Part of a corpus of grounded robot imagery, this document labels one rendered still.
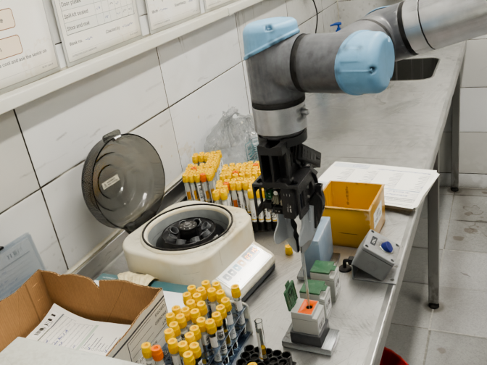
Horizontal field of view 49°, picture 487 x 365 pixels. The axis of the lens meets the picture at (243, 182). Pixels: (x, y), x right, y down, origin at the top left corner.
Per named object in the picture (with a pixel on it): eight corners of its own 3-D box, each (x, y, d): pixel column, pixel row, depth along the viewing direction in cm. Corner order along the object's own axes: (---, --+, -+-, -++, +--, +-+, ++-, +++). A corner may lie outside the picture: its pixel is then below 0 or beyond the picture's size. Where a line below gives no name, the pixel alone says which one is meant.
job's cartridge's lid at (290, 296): (285, 289, 90) (281, 289, 90) (291, 312, 92) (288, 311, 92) (293, 276, 93) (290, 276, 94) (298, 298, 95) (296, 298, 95)
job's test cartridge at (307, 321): (319, 345, 92) (316, 316, 90) (293, 340, 94) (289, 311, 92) (326, 330, 96) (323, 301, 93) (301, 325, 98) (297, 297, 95)
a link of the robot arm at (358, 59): (404, 16, 68) (325, 20, 74) (372, 38, 60) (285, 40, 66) (406, 77, 71) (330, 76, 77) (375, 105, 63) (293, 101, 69)
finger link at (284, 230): (270, 265, 84) (263, 214, 81) (283, 245, 89) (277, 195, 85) (288, 268, 83) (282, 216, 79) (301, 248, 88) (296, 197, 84)
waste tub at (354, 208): (372, 250, 119) (369, 211, 114) (314, 243, 125) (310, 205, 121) (386, 221, 129) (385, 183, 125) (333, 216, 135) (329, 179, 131)
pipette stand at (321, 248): (330, 283, 110) (325, 242, 106) (296, 280, 113) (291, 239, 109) (340, 256, 118) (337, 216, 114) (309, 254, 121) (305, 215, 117)
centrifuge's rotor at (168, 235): (200, 277, 109) (193, 248, 106) (144, 263, 118) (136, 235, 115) (240, 240, 121) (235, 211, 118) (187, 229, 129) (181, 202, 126)
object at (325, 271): (335, 302, 104) (333, 274, 102) (312, 299, 106) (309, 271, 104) (340, 290, 108) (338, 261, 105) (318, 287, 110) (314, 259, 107)
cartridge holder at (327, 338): (331, 357, 91) (330, 340, 90) (282, 347, 95) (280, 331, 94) (340, 336, 96) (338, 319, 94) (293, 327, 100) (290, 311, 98)
